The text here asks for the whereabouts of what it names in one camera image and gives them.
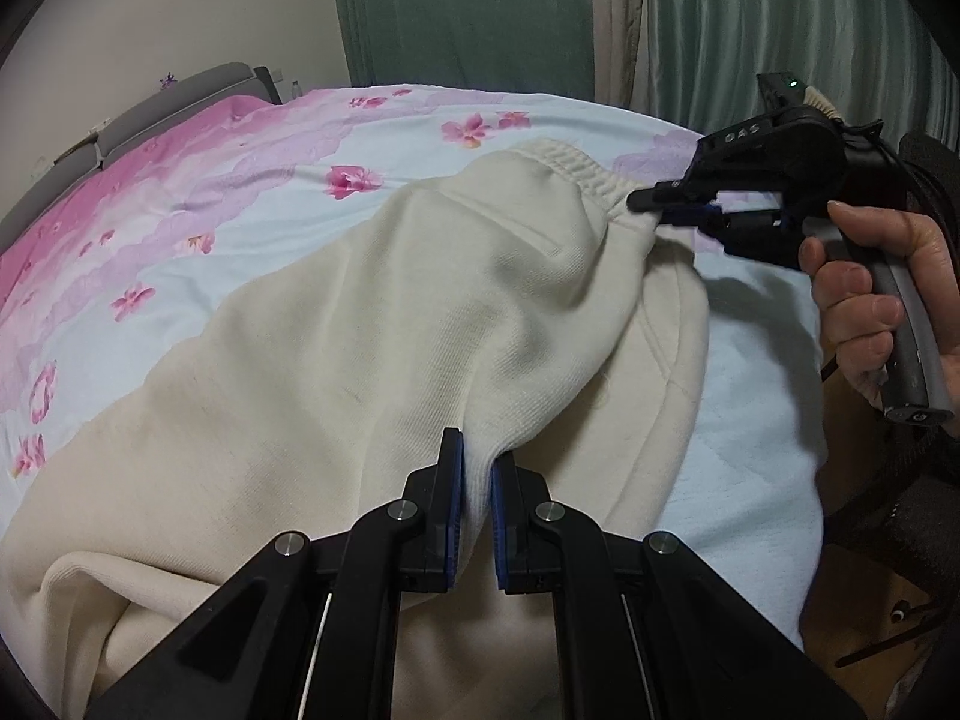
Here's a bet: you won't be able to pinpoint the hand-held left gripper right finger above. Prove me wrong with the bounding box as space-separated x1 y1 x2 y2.
489 456 871 720

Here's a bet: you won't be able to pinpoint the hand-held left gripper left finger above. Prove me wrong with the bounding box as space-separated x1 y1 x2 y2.
64 427 470 720

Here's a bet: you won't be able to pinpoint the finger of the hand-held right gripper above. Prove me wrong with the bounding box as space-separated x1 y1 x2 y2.
658 203 733 238
626 178 722 213

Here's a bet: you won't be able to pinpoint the cream pants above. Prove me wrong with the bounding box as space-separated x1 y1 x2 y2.
0 136 710 720

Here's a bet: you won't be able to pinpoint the person's right hand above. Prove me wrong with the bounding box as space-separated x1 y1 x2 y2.
797 202 960 410

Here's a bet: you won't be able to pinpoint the beige curtain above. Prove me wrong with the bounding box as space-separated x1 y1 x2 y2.
589 0 647 117

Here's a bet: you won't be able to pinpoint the brown cardboard box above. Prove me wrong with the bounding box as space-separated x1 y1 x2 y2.
799 562 946 698

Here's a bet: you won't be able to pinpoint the pink floral bed sheet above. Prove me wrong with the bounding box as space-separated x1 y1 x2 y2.
0 84 826 653

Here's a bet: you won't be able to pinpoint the grey padded headboard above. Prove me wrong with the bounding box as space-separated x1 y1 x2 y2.
0 62 282 241

